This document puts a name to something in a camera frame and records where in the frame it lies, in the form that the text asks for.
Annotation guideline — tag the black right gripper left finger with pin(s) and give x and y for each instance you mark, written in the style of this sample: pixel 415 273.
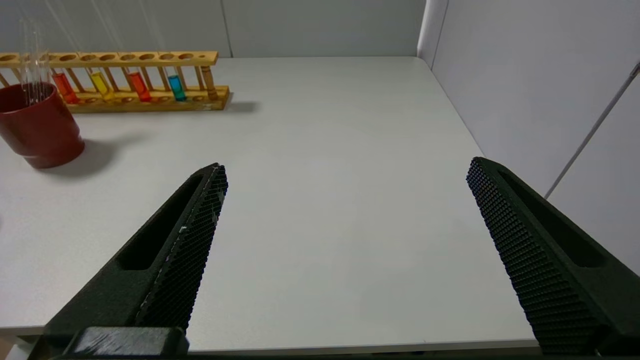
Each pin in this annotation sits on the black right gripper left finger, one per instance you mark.
pixel 165 265

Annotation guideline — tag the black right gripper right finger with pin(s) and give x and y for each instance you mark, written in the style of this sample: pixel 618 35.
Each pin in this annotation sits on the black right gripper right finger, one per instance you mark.
pixel 555 270

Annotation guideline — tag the test tube with blue pigment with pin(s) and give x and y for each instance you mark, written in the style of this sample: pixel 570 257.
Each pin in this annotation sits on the test tube with blue pigment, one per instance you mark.
pixel 176 87
pixel 27 60

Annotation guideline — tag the test tube with orange pigment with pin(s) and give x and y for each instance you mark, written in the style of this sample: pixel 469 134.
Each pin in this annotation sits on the test tube with orange pigment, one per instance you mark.
pixel 65 87
pixel 139 86

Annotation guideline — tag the wooden test tube rack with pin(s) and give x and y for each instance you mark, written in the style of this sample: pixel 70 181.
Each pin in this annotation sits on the wooden test tube rack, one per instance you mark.
pixel 150 59

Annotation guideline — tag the dark red plastic cup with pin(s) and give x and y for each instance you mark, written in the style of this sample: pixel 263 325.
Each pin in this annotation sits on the dark red plastic cup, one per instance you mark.
pixel 40 130

